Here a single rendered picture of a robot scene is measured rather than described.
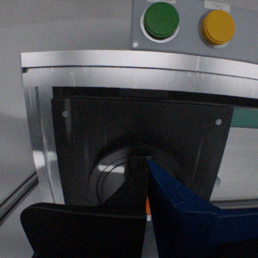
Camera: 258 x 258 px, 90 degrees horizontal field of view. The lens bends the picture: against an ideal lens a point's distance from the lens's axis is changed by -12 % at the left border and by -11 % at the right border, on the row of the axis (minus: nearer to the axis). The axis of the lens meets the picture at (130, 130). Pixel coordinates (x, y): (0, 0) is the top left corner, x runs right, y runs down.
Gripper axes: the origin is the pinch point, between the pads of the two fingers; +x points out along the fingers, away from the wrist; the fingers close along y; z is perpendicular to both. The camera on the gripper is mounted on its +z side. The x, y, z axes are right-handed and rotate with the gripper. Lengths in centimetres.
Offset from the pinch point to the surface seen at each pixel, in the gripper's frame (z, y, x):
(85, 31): 15.0, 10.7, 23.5
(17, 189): -11.9, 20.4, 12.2
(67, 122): 0.5, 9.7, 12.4
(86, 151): -3.6, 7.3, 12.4
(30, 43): 13.4, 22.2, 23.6
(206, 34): 11.9, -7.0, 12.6
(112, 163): -4.0, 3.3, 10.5
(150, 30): 11.6, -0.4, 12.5
